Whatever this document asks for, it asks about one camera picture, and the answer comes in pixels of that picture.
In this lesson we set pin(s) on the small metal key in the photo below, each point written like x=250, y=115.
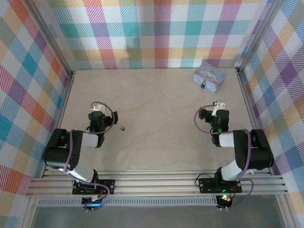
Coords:
x=122, y=128

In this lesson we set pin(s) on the small blue padlock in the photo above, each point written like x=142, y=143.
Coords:
x=203, y=85

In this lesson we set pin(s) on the pastel cartoon tin box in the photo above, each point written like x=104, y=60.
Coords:
x=211, y=73

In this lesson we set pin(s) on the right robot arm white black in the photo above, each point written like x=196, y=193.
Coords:
x=259, y=154

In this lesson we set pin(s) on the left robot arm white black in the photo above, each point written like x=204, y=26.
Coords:
x=59, y=154

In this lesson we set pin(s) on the plaid backdrop cloth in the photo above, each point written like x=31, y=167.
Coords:
x=23, y=83
x=285, y=83
x=152, y=35

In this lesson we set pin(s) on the right controller board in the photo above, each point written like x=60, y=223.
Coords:
x=225, y=199

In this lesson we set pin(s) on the controller board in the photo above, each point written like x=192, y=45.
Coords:
x=91, y=203
x=225, y=199

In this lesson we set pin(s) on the left controller board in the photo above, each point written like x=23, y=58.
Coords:
x=91, y=203

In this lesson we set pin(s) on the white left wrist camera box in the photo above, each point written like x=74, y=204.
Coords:
x=98, y=107

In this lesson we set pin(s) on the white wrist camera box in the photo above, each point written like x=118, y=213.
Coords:
x=219, y=104
x=98, y=107

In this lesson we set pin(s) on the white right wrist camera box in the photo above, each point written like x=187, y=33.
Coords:
x=219, y=104

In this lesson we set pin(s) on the aluminium side rail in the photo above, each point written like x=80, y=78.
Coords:
x=249, y=104
x=63, y=104

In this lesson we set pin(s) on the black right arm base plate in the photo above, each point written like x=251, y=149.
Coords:
x=206, y=185

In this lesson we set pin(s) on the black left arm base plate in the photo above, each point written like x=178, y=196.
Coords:
x=109, y=185

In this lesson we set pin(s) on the aluminium mounting rail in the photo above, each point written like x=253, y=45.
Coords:
x=154, y=185

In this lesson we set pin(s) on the aluminium frame post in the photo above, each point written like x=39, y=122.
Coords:
x=257, y=35
x=47, y=33

